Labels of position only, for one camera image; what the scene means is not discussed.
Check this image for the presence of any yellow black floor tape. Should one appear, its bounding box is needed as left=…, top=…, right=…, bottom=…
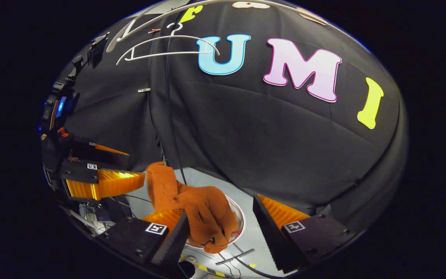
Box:
left=180, top=254, right=227, bottom=278

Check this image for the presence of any black clothes rack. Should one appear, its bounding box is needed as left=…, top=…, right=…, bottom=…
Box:
left=164, top=0, right=328, bottom=186

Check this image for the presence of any white hanger with crossbar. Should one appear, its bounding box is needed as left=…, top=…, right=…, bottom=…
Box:
left=106, top=0, right=204, bottom=53

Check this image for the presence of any black backdrop cloth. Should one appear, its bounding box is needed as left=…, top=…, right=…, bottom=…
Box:
left=41, top=0, right=409, bottom=233

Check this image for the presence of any grey metal floor bar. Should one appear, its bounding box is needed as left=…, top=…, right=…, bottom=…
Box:
left=215, top=248, right=256, bottom=266

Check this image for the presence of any empty white plastic hanger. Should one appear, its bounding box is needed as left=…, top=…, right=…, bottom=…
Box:
left=116, top=22, right=221, bottom=66

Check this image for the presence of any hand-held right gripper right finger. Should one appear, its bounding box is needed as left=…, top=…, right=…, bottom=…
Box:
left=252, top=195, right=362, bottom=272

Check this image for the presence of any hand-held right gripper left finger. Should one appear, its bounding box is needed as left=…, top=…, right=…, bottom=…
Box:
left=101, top=209, right=190, bottom=275

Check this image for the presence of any orange corduroy jacket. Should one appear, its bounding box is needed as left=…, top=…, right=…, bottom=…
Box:
left=146, top=162, right=239, bottom=254

